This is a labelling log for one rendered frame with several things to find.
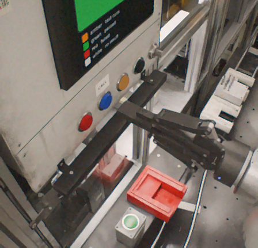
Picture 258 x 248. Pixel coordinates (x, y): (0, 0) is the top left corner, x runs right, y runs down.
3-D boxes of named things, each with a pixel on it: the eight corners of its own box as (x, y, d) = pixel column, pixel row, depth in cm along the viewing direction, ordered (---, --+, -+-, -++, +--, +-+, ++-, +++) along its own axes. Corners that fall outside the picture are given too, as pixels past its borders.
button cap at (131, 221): (132, 232, 81) (132, 230, 80) (120, 225, 82) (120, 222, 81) (140, 221, 83) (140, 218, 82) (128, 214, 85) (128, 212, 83)
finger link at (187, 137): (207, 159, 48) (209, 155, 47) (148, 128, 52) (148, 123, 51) (216, 142, 50) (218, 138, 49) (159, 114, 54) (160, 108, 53)
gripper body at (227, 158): (242, 164, 53) (197, 142, 56) (257, 137, 46) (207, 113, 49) (226, 197, 49) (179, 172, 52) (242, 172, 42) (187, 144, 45)
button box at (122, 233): (132, 250, 88) (132, 238, 79) (110, 236, 91) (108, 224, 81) (145, 229, 92) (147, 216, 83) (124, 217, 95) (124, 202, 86)
